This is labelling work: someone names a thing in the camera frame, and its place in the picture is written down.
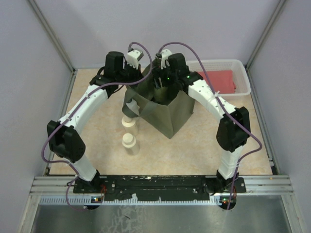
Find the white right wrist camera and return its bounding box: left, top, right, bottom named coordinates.
left=156, top=49, right=172, bottom=69

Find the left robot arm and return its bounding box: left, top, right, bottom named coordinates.
left=47, top=49, right=143, bottom=193

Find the green canvas bag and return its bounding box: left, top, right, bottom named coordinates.
left=122, top=75, right=195, bottom=139

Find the cream bottle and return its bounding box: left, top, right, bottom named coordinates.
left=122, top=133, right=139, bottom=155
left=121, top=116, right=139, bottom=136

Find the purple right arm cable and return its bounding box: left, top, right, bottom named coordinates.
left=155, top=42, right=262, bottom=211

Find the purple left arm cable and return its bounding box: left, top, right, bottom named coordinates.
left=40, top=42, right=154, bottom=170

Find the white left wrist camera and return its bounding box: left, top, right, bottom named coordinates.
left=126, top=49, right=144, bottom=69

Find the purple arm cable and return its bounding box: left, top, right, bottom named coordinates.
left=40, top=42, right=154, bottom=170
left=155, top=42, right=262, bottom=211

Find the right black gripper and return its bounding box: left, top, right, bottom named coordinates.
left=151, top=63, right=177, bottom=90

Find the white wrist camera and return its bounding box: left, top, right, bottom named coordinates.
left=156, top=49, right=172, bottom=69
left=126, top=49, right=144, bottom=69

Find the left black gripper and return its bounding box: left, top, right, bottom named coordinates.
left=116, top=60, right=144, bottom=87

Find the white slotted cable duct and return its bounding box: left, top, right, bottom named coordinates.
left=38, top=196, right=238, bottom=206

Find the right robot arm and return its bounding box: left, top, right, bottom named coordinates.
left=152, top=50, right=250, bottom=195

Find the white plastic basket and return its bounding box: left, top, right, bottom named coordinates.
left=186, top=59, right=251, bottom=100

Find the rear white bottle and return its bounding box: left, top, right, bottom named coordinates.
left=126, top=99, right=139, bottom=116

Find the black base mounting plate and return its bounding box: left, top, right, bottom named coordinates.
left=73, top=175, right=246, bottom=209

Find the red folded cloth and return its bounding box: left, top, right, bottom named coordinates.
left=198, top=70, right=236, bottom=94

